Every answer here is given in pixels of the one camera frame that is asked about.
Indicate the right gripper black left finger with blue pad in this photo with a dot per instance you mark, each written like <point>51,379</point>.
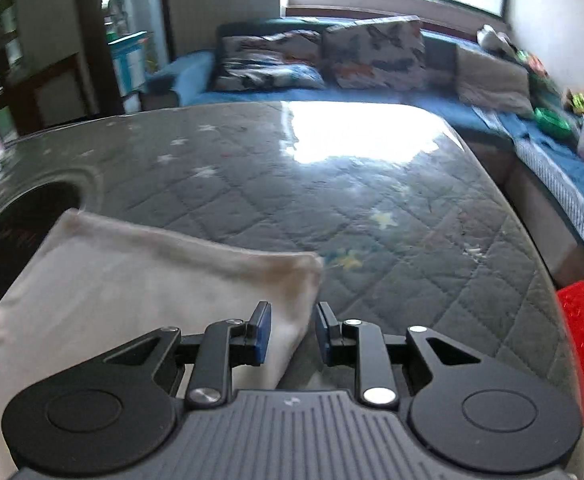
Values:
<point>225,345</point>

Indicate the cream hooded sweatshirt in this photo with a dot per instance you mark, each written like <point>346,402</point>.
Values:
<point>97,282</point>

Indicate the blue corner sofa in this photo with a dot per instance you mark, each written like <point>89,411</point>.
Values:
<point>190,80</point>

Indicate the blue white cabinet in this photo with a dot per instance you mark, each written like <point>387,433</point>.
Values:
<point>129,62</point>

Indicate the small butterfly print cushion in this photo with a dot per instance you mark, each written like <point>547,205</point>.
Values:
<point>281,61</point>

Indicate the grey quilted star table cover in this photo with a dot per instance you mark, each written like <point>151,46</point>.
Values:
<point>410,226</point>

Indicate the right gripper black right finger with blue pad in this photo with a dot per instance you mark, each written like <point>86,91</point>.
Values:
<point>361,346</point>

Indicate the round black induction cooktop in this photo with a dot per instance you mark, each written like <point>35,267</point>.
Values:
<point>30,210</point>

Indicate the orange green plush toy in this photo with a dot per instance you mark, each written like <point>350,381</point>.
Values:
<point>531,62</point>

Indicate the white black plush toy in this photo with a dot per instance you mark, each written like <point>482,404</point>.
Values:
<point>495,42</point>

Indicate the large butterfly print cushion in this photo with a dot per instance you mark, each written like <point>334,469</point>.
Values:
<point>386,53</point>

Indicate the green plastic bowl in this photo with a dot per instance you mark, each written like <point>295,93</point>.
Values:
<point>552,124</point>

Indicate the dark wooden door frame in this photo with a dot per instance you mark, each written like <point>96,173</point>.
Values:
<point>102,21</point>

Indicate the dark wooden side cabinet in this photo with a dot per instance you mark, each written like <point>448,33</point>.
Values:
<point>54,96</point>

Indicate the grey plain cushion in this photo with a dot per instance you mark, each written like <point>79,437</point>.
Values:
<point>491,83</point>

